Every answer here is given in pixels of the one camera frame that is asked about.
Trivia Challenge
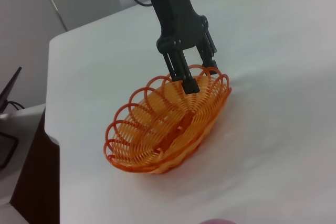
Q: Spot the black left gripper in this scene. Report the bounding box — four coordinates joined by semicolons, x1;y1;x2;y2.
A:
141;0;219;95

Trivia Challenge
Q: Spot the orange woven plastic basket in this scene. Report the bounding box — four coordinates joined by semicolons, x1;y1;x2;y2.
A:
103;63;233;175

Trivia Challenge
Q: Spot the pink peach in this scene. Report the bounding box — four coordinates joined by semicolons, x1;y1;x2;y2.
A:
199;218;237;224

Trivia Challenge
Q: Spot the white desk with brown side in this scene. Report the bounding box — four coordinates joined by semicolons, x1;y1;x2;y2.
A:
0;103;61;224

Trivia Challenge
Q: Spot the black laptop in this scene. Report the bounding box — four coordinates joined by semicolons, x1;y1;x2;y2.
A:
0;66;23;112

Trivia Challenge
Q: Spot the black rounded pad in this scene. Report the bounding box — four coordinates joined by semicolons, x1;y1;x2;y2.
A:
0;132;19;169

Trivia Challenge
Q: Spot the thin black laptop cable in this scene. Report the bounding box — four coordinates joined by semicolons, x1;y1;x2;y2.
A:
6;100;26;111

